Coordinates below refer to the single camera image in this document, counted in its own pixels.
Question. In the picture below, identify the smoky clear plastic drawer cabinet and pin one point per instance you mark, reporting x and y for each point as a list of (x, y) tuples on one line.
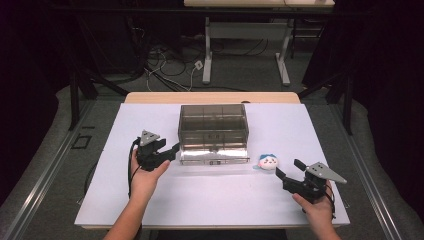
[(213, 121)]

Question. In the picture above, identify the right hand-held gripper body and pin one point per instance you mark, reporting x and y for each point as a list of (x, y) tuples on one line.
[(310, 191)]

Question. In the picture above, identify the metal floor rail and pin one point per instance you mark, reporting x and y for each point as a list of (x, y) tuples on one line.
[(365, 170), (50, 170)]

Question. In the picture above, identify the dark curtain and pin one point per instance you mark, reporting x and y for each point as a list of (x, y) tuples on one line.
[(396, 100), (23, 100)]

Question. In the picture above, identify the black metal stand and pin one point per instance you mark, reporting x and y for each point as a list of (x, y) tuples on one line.
[(74, 100), (348, 106)]

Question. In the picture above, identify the white table board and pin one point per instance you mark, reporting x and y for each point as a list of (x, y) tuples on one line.
[(216, 203)]

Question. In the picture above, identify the wooden table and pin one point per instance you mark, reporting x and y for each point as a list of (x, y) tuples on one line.
[(200, 97)]

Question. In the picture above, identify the person's right hand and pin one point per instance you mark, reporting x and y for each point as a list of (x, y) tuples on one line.
[(320, 213)]

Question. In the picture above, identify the person's left hand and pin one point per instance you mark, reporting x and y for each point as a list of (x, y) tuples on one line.
[(145, 183)]

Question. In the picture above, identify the white and blue plush toy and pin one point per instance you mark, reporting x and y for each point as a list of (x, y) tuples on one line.
[(267, 162)]

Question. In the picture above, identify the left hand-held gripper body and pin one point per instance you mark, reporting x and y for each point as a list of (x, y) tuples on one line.
[(150, 158)]

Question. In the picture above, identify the white-legged desk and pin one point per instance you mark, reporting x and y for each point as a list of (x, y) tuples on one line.
[(246, 30)]

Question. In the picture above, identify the white plug adapter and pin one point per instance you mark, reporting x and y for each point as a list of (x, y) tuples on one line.
[(198, 65)]

